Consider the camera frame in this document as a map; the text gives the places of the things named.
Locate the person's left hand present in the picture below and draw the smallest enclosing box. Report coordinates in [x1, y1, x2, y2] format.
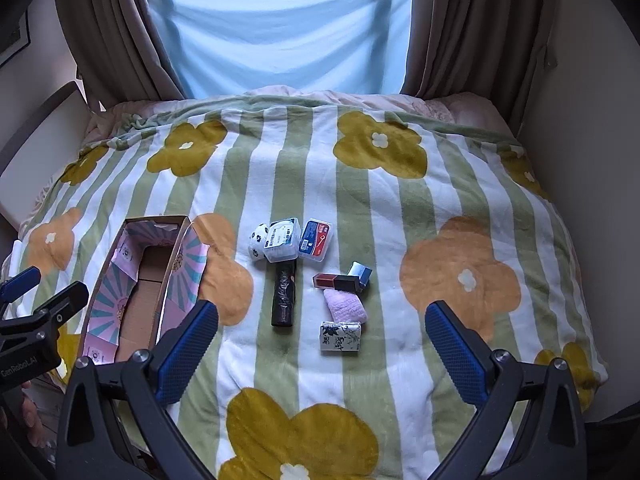
[17, 379, 55, 453]

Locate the light blue sheet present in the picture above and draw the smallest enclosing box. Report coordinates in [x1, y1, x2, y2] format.
[144, 0, 417, 101]

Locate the dark picture frame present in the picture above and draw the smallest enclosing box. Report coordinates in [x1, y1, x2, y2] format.
[0, 7, 32, 67]

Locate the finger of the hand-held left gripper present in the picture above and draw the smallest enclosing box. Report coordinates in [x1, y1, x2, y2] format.
[0, 281, 90, 348]
[0, 266, 43, 307]

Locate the dark red slim box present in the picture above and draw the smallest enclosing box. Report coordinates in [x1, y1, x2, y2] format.
[312, 270, 357, 292]

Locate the cardboard box with pink print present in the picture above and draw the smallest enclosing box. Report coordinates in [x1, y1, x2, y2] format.
[80, 214, 210, 377]

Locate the small soccer ball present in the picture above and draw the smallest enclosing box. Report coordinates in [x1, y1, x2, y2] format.
[248, 222, 274, 263]

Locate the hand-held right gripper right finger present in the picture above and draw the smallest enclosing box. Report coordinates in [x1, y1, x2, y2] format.
[424, 300, 588, 480]

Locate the small blue box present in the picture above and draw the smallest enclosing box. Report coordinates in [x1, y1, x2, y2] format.
[347, 261, 374, 295]

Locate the white side board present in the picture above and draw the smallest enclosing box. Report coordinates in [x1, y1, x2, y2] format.
[0, 79, 92, 228]

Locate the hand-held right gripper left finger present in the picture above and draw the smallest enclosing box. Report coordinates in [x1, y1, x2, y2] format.
[56, 299, 221, 480]

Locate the striped floral blanket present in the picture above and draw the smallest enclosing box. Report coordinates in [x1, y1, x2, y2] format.
[0, 94, 610, 480]

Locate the clear box with white label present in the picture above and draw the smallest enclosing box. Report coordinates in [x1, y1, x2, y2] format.
[263, 217, 301, 264]

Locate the white floral printed box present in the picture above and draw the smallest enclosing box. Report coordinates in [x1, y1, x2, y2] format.
[319, 320, 364, 356]

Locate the pink cloth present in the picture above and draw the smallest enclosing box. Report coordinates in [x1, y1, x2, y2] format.
[322, 288, 367, 325]

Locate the floss pick box red-blue label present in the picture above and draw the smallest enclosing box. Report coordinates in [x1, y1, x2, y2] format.
[297, 217, 334, 263]

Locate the brown curtain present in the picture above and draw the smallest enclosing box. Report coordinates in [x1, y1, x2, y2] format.
[399, 0, 559, 107]
[52, 0, 187, 107]

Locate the pink quilt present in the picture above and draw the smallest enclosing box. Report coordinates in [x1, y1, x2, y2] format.
[85, 84, 521, 143]

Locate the black trash bag roll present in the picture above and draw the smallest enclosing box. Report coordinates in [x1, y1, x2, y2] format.
[271, 258, 301, 331]

